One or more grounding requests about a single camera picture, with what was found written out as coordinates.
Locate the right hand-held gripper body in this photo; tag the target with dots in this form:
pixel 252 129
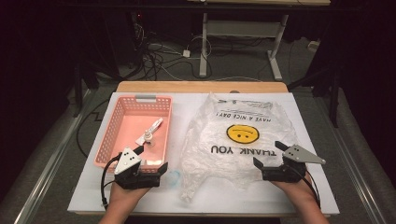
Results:
pixel 280 173

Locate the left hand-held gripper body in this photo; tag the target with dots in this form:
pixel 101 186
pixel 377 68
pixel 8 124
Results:
pixel 132 179

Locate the pink perforated plastic basket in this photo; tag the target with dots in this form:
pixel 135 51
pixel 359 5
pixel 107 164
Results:
pixel 130 124

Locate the white ointment tube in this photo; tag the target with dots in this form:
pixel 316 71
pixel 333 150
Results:
pixel 154 126

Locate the clear printed plastic bag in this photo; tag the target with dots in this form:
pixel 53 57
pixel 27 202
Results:
pixel 218 168

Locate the person's left hand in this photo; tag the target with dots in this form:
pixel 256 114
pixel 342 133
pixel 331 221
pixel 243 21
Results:
pixel 126 196

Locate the person's right hand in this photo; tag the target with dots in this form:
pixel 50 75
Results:
pixel 295 191

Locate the small clear blue cap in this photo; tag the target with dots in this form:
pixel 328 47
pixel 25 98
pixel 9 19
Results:
pixel 174 179

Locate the small white dropper bottle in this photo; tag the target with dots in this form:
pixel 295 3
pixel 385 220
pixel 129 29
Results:
pixel 148 137

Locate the white board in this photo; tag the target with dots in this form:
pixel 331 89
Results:
pixel 218 205

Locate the black metal stand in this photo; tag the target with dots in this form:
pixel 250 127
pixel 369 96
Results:
pixel 334 102
pixel 77 93

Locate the wooden table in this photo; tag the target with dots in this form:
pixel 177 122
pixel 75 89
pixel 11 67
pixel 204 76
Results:
pixel 202 86

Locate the white power strip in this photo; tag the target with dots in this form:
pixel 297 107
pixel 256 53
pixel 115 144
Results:
pixel 313 45

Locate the white power adapter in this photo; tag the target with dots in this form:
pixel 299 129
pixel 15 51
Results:
pixel 186 53

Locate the metal floor rail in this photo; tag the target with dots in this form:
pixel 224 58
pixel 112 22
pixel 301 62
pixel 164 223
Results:
pixel 53 158
pixel 358 180

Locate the white metal desk frame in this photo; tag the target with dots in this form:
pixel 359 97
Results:
pixel 239 28

